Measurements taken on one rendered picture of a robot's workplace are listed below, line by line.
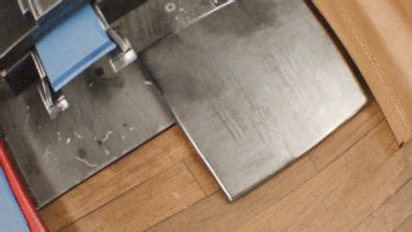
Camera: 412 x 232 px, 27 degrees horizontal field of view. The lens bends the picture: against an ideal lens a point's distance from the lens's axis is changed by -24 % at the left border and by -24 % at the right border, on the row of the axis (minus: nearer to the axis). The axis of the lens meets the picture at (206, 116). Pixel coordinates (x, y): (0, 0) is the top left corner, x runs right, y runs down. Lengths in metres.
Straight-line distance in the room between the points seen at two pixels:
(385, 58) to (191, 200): 0.25
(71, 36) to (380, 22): 0.34
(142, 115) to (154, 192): 0.07
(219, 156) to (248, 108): 0.05
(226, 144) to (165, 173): 0.06
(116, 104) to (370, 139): 0.25
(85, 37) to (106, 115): 0.10
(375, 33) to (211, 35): 0.18
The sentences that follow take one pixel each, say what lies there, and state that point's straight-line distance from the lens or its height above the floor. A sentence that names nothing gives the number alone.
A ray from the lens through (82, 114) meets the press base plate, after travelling 0.98.
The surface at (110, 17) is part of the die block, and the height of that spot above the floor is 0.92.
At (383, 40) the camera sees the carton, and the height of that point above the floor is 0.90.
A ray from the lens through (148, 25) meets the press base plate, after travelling 1.00.
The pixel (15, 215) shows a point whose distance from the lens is 0.97.
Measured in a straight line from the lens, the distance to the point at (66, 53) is 0.91.
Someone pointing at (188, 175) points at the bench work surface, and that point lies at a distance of 0.96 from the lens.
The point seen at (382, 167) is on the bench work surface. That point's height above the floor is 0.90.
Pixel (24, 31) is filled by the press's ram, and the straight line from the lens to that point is 0.88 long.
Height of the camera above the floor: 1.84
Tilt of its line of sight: 75 degrees down
